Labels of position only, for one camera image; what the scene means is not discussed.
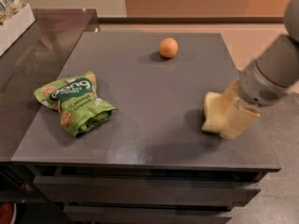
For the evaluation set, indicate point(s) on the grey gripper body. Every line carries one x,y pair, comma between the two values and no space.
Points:
253,86

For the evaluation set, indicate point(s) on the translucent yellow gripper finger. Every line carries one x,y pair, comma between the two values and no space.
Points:
239,120
230,94

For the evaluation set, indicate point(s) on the yellow sponge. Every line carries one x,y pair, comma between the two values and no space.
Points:
217,108

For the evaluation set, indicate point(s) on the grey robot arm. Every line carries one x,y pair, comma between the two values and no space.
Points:
280,61

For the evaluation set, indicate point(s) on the orange fruit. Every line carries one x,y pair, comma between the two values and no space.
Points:
168,48

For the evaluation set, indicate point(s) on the grey drawer cabinet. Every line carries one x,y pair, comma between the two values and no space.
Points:
151,163

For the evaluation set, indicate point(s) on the green snack bag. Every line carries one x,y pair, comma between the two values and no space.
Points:
75,99

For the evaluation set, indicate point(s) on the dark side counter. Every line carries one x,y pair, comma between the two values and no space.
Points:
36,58

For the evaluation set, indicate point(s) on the white box with snacks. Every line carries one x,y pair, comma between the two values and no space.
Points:
16,16

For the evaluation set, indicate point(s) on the red white object on floor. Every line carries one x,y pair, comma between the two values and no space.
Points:
7,213

